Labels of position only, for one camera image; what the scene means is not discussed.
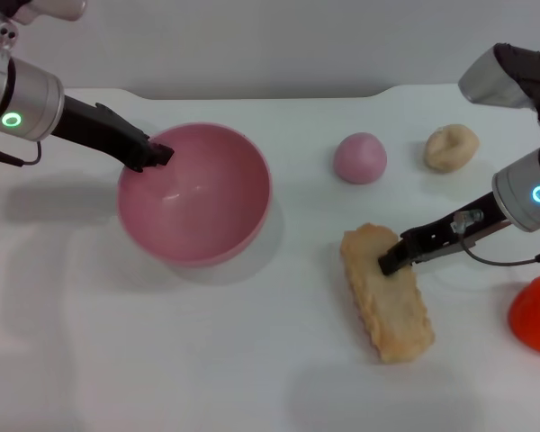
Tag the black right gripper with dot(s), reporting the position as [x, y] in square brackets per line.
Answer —
[450, 236]

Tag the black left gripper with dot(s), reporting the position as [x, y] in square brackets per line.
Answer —
[99, 130]

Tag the orange striped bread loaf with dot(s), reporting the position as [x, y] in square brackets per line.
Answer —
[391, 306]

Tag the pink bowl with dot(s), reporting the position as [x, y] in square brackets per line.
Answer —
[198, 211]

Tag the pink round bun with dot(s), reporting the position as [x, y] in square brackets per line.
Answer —
[360, 157]

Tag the cream folded bun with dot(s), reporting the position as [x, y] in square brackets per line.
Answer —
[450, 148]

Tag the red bun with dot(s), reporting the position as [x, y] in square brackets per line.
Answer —
[537, 319]

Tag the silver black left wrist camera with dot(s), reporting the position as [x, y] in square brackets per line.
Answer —
[40, 6]

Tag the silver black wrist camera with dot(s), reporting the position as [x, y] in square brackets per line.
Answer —
[40, 6]
[504, 78]

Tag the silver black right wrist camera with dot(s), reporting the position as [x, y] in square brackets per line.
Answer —
[504, 78]

